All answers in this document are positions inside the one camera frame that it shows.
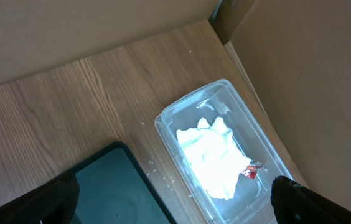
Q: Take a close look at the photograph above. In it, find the clear plastic waste bin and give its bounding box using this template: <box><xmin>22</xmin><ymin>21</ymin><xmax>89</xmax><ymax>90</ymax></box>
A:
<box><xmin>155</xmin><ymin>80</ymin><xmax>290</xmax><ymax>223</ymax></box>

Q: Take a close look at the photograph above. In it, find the black tray bin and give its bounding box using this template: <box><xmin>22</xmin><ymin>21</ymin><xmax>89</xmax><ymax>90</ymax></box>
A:
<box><xmin>69</xmin><ymin>142</ymin><xmax>176</xmax><ymax>224</ymax></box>

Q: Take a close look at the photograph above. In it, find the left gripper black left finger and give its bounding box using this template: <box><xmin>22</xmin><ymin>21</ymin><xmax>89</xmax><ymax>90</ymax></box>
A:
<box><xmin>0</xmin><ymin>173</ymin><xmax>80</xmax><ymax>224</ymax></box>

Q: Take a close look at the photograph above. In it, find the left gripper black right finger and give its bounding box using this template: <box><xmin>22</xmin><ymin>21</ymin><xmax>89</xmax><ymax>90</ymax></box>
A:
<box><xmin>271</xmin><ymin>176</ymin><xmax>351</xmax><ymax>224</ymax></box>

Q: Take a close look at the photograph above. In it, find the red snack wrapper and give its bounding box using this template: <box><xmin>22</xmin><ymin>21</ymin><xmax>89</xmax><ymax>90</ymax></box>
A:
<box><xmin>241</xmin><ymin>161</ymin><xmax>263</xmax><ymax>179</ymax></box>

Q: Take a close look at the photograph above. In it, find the white napkin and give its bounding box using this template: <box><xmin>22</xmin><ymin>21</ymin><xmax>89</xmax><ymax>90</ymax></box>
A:
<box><xmin>176</xmin><ymin>117</ymin><xmax>251</xmax><ymax>200</ymax></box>

